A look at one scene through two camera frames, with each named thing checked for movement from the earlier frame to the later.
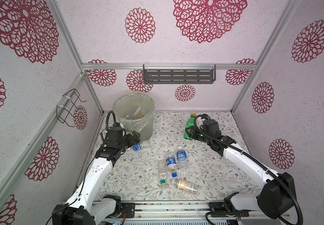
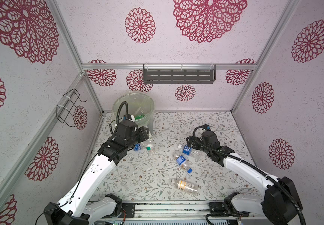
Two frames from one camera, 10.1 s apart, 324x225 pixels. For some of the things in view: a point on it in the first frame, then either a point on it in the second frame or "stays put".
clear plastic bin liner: [134, 109] stays put
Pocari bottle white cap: [181, 158] → [187, 150]
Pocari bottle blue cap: [171, 162] → [181, 161]
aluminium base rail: [185, 209] stays put
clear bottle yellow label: [185, 186] stays put
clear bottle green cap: [162, 169] → [146, 144]
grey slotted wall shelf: [179, 73] stays put
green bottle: [190, 123] → [139, 116]
